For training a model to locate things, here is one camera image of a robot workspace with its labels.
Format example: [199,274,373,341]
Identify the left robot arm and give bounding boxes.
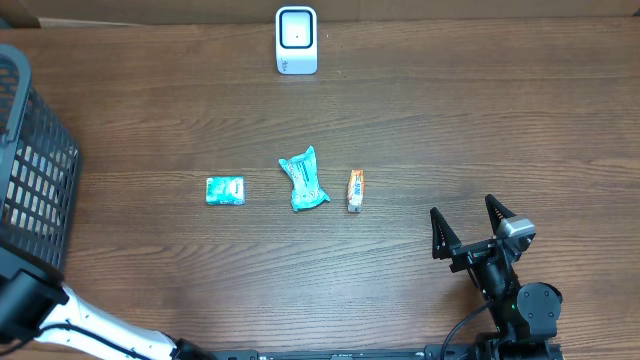
[19,206,475,359]

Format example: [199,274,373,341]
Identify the small orange juice carton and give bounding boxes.
[347,169,364,213]

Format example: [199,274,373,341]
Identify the teal snack pack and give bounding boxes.
[279,146,330,212]

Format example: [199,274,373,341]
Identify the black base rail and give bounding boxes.
[211,344,564,360]

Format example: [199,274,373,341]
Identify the dark plastic mesh basket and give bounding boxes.
[1,44,82,270]

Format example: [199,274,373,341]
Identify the white barcode scanner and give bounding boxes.
[275,5,318,75]

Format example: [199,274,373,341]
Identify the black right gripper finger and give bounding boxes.
[430,207,462,260]
[485,194,516,235]

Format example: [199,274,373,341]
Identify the teal tissue packet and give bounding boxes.
[205,176,246,205]

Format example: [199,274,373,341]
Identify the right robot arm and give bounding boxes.
[444,194,563,359]

